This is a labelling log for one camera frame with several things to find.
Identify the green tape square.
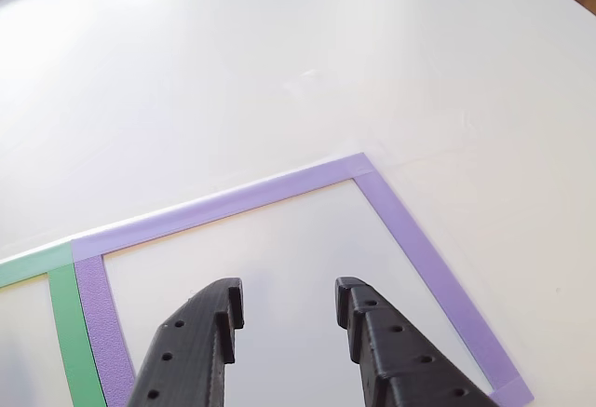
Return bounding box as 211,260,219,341
0,241,109,407

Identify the purple tape square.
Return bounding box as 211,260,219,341
71,152,535,407

